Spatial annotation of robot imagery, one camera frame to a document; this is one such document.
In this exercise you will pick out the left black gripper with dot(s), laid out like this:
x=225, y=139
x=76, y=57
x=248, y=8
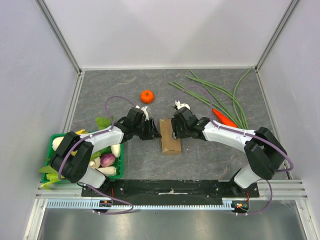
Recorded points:
x=147, y=135

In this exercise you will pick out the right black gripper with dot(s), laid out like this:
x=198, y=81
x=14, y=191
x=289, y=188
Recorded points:
x=177, y=127

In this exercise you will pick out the brown cardboard express box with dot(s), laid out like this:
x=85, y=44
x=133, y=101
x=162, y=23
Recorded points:
x=169, y=145

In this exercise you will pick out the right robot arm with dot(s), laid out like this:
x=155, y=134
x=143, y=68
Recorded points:
x=264, y=153

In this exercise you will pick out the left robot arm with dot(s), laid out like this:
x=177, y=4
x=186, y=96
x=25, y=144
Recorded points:
x=72, y=156

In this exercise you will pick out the small orange pumpkin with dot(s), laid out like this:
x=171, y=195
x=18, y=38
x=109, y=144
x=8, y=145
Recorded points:
x=147, y=96

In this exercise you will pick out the white eggplant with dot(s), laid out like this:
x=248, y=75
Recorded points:
x=116, y=150

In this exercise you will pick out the orange carrot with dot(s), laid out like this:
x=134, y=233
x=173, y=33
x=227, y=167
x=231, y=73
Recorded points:
x=223, y=119

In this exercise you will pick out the bunch of long green beans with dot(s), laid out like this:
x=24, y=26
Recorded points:
x=221, y=86

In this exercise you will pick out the green plastic basket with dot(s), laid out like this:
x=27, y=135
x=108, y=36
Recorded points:
x=119, y=162

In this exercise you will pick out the purple onion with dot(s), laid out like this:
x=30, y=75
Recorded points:
x=107, y=160

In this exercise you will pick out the white mushroom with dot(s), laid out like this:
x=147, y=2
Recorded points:
x=95, y=163

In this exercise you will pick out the white corn cob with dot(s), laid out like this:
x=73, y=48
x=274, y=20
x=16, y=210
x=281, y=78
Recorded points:
x=56, y=142

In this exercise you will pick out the green celery stalk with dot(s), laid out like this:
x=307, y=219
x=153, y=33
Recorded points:
x=52, y=178

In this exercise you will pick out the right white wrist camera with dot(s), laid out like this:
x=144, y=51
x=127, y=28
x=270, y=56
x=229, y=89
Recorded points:
x=178, y=105

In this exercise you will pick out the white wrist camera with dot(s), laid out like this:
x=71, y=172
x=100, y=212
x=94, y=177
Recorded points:
x=145, y=110
x=178, y=105

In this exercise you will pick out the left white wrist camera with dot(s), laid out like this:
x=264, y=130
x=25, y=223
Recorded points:
x=145, y=110

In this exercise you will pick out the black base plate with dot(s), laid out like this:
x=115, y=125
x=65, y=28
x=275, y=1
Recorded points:
x=124, y=188

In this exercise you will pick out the grey slotted cable duct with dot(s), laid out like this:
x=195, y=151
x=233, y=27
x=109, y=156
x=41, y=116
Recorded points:
x=97, y=204

